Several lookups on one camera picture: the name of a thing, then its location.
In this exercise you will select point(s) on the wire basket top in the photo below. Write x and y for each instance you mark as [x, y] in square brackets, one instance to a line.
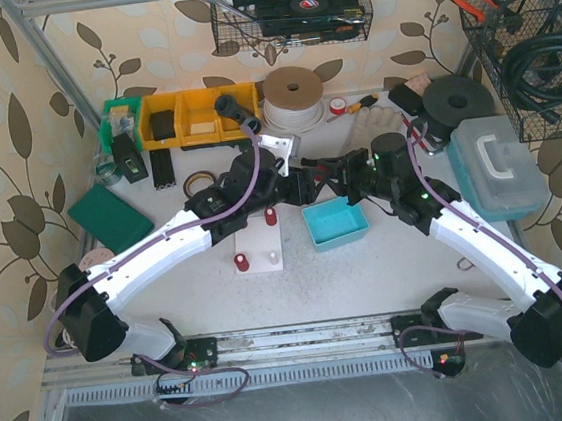
[263, 26]

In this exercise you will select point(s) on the black box in bin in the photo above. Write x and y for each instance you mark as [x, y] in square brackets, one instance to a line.
[162, 125]

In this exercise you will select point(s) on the white peg base plate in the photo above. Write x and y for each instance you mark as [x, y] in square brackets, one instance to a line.
[261, 244]

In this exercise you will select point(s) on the green bin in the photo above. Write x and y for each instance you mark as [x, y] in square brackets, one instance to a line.
[120, 116]

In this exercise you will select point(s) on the clear teal toolbox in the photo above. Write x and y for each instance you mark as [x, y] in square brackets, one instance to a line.
[496, 173]

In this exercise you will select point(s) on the green notebook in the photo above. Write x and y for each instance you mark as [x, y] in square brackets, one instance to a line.
[110, 220]

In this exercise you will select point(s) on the black pipe fitting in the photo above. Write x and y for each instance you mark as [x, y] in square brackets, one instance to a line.
[226, 106]

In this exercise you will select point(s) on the red white tape roll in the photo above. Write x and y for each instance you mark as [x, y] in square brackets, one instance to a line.
[337, 106]

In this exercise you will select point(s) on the wire basket right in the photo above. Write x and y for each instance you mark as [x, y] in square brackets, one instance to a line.
[520, 48]

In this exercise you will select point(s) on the glass jar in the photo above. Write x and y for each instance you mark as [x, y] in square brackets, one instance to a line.
[106, 172]

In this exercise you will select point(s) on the long black screwdriver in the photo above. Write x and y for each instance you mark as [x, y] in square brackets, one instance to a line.
[307, 162]

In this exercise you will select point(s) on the black box with sponge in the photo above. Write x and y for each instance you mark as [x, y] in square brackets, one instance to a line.
[409, 95]

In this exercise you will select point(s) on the teal spring tray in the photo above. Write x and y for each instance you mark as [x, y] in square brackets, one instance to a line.
[334, 223]

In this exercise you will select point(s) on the beige work glove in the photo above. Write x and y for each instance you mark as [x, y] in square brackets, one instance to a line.
[370, 123]

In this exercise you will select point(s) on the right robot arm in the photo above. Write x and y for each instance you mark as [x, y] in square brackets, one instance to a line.
[531, 315]

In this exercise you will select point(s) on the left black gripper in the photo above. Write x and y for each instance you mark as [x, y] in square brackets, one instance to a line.
[300, 188]

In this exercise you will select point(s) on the black meter device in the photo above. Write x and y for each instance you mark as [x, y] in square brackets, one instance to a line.
[128, 159]

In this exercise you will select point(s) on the black tape roll in basket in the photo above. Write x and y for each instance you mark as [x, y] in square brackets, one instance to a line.
[306, 8]

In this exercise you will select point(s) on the wire basket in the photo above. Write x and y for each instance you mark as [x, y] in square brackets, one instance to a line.
[520, 48]
[263, 26]

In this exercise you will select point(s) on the orange pliers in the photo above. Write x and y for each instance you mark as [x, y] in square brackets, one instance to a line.
[469, 7]

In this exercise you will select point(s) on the yellow bin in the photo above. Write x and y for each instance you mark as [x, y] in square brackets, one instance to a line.
[195, 117]
[246, 95]
[149, 105]

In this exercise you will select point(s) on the yellow bin left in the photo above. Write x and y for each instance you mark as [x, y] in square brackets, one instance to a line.
[149, 105]

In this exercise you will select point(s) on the yellow black screwdriver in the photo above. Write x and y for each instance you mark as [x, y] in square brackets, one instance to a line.
[366, 101]

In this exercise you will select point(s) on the red handled hex key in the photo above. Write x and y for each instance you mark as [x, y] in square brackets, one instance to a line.
[428, 143]

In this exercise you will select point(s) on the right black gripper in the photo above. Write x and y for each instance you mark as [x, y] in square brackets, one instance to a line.
[354, 177]

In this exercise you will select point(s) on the black rail block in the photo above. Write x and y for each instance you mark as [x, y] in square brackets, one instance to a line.
[162, 169]

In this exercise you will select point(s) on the yellow bin middle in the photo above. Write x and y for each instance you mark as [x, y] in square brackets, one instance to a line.
[195, 117]

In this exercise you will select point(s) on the yellow bin right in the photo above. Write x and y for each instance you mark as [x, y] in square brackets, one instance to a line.
[246, 95]

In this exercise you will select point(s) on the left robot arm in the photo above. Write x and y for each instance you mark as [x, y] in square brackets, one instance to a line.
[90, 303]

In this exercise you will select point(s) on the brown tape roll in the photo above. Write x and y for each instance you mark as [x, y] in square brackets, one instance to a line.
[197, 181]

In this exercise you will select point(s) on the silver wrench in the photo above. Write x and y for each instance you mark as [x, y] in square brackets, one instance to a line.
[231, 9]

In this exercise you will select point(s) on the white cable spool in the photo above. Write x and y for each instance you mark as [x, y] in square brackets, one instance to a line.
[293, 102]

